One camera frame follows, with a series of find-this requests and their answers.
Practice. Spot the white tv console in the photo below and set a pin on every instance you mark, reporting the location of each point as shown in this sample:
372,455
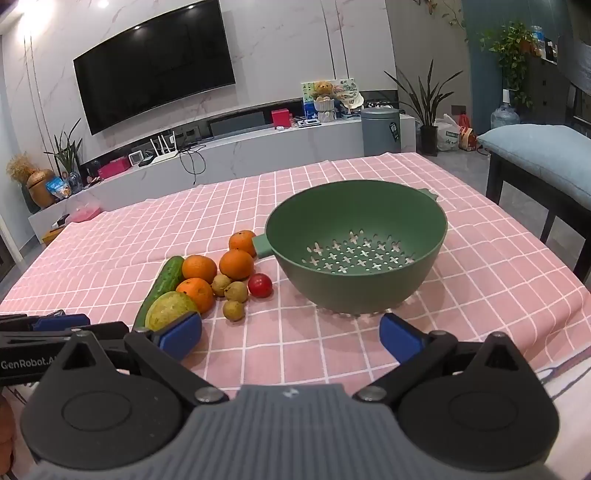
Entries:
258,152

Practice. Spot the long-leaf plant in black pot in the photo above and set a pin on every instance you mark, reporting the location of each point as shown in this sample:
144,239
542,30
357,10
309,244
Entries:
428,138

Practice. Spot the small red tomato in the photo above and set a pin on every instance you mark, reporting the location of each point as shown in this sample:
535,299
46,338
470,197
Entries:
260,285

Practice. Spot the small brown longan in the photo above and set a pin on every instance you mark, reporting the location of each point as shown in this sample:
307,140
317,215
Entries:
233,310
221,285
237,291

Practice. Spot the dark wooden chair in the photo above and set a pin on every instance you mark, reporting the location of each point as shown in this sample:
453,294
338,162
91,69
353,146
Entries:
496,177

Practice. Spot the pink checked tablecloth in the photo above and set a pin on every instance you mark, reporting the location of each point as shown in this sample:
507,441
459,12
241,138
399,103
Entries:
138,221

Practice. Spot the dried flower bunch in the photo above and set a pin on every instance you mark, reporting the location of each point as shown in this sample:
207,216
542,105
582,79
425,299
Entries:
19,167

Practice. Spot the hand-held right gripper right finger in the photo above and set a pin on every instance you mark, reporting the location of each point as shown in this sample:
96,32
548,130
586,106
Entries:
399,334

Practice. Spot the pink plastic container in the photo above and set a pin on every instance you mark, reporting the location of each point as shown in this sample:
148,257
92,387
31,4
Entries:
85,213

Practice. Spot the blue box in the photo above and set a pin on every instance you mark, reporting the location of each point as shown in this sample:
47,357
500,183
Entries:
309,110

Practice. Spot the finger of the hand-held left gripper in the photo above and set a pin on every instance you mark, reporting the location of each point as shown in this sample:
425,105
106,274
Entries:
62,322

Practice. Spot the red and white bag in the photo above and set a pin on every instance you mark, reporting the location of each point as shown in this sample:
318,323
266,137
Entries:
467,138

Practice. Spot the white plastic bag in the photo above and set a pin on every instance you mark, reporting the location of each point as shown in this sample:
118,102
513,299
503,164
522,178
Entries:
447,136

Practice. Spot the small white desk device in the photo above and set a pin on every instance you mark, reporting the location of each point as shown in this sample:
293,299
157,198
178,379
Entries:
136,158

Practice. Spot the light blue seat cushion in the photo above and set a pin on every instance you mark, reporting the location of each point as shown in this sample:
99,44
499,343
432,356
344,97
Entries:
545,157

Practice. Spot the dark cabinet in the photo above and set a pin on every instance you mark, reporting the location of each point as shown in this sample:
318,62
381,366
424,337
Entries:
547,92

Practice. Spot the aloe potted plant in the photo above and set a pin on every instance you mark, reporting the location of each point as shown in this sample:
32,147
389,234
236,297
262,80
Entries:
68,154

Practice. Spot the grey pedal bin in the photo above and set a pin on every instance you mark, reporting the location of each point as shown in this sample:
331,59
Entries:
376,134

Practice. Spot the green colander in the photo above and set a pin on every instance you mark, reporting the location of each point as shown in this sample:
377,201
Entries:
295,228

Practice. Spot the yellow green mango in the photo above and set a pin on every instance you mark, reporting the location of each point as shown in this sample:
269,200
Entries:
167,309

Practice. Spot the white hat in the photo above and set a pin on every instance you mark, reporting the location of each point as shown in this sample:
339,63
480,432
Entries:
353,100

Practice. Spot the brown teddy bear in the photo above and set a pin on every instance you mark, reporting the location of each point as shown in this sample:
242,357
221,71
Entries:
322,90

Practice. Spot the red box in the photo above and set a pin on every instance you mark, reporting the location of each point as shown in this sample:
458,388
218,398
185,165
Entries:
280,119

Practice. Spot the black television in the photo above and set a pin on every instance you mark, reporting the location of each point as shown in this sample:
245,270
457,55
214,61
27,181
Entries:
152,64

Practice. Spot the orange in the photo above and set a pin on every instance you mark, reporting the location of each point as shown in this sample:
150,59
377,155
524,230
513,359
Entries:
199,270
242,243
236,264
196,294

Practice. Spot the blue snack packet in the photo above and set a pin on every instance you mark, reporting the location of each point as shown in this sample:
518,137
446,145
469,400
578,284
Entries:
57,188

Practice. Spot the brown round vase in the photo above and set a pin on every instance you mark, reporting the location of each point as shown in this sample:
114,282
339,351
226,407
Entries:
41,187

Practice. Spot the green cucumber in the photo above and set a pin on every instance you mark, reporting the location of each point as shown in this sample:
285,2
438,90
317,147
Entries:
164,281

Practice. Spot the white router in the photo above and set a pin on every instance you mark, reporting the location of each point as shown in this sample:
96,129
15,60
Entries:
161,157

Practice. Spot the leafy trailing potted plant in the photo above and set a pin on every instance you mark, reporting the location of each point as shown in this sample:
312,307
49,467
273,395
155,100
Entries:
510,50

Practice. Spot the blue water jug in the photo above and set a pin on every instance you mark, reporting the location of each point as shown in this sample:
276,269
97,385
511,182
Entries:
504,117

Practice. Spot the pink box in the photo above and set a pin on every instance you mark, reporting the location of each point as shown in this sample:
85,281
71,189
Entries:
113,169

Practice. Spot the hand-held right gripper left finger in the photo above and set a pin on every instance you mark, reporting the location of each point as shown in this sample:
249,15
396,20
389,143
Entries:
182,332

